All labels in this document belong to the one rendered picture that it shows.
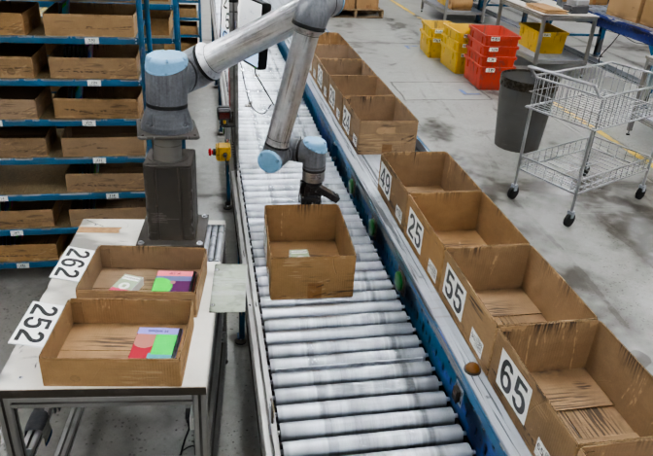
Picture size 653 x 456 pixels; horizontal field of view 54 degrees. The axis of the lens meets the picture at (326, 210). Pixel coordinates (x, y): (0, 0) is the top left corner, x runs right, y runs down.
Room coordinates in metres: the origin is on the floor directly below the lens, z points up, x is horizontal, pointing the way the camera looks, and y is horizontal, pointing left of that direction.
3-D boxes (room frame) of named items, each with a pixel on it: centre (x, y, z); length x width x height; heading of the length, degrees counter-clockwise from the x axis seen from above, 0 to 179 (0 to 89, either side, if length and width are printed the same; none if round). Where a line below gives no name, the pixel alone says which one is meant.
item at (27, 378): (1.83, 0.65, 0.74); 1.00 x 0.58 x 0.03; 7
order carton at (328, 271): (2.02, 0.06, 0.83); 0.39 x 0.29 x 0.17; 10
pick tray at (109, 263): (1.80, 0.60, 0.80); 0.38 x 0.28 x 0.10; 94
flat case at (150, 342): (1.50, 0.49, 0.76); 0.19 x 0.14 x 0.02; 3
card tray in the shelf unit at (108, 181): (3.13, 1.18, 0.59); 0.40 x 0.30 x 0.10; 100
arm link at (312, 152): (2.27, 0.06, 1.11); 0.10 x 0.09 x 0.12; 75
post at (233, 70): (2.90, 0.47, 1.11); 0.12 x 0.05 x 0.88; 12
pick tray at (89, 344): (1.48, 0.58, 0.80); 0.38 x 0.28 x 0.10; 95
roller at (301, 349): (1.61, -0.08, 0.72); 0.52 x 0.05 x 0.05; 102
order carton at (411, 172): (2.33, -0.39, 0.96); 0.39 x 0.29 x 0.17; 12
